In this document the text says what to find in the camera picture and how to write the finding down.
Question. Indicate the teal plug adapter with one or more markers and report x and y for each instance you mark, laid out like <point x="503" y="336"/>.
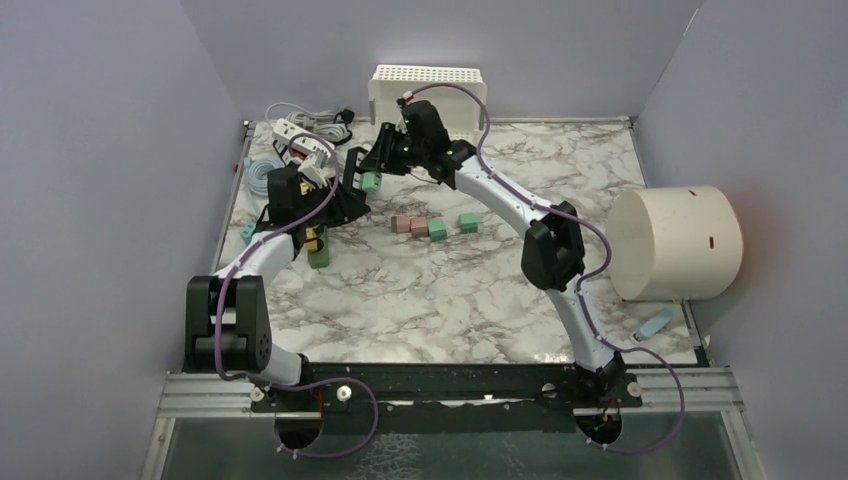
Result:
<point x="247" y="232"/>

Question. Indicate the white power strip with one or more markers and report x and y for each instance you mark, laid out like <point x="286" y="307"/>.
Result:
<point x="296" y="138"/>

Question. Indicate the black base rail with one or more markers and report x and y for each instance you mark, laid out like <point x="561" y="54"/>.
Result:
<point x="444" y="398"/>

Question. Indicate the green power strip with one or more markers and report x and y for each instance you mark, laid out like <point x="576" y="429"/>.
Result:
<point x="320" y="259"/>

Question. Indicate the light blue small device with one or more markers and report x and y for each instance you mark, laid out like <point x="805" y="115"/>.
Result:
<point x="653" y="325"/>

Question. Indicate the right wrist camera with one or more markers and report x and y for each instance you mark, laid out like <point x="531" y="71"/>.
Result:
<point x="402" y="103"/>

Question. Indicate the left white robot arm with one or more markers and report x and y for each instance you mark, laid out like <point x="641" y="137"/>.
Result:
<point x="227" y="320"/>

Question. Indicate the white perforated plastic basket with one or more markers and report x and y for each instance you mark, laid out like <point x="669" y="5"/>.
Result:
<point x="455" y="96"/>

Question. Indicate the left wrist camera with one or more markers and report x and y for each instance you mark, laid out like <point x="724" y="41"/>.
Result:
<point x="319" y="167"/>

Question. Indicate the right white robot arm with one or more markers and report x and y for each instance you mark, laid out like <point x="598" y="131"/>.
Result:
<point x="553" y="252"/>

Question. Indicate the pink plug adapter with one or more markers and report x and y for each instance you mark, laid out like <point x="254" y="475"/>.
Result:
<point x="419" y="227"/>

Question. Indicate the yellow plug adapter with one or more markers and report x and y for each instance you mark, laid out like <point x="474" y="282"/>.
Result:
<point x="313" y="242"/>

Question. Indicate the green plug adapter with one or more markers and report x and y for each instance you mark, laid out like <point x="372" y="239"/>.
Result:
<point x="437" y="229"/>

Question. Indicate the cream cylindrical bin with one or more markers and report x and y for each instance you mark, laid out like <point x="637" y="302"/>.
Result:
<point x="670" y="244"/>

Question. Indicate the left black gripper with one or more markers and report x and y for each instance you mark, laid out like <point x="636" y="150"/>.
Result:
<point x="343" y="208"/>

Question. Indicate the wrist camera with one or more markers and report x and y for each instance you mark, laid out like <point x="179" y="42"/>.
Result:
<point x="402" y="103"/>
<point x="319" y="167"/>

